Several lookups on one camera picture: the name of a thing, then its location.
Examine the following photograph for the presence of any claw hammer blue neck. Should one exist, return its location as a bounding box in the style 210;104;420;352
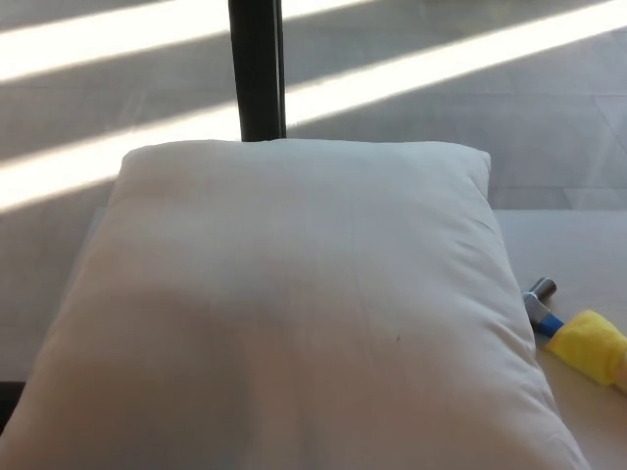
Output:
520;276;572;340

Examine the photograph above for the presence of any black vertical post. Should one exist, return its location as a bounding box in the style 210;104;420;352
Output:
227;0;288;144

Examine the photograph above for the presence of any white pillow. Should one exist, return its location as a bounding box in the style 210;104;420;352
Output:
0;138;592;470

